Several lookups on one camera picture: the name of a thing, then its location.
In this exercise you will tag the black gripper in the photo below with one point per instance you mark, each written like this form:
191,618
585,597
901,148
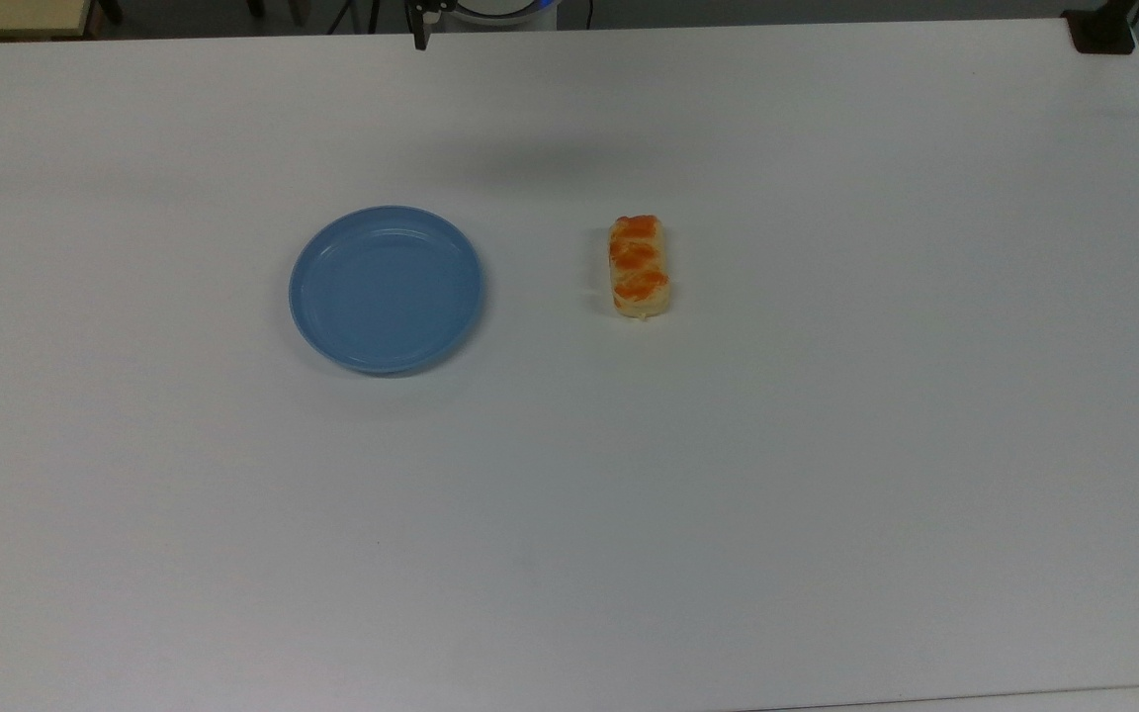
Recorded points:
431,5

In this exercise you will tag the orange glazed bread loaf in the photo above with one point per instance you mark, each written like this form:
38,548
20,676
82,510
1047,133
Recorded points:
640,269

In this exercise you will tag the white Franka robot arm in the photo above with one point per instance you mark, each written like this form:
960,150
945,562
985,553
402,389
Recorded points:
502,9

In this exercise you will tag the blue round plate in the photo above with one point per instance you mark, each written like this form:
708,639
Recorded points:
386,290

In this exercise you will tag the light wooden table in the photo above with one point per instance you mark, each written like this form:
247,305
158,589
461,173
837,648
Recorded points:
6,15

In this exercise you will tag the white adjacent table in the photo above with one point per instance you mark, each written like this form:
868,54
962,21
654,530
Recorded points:
1074,702

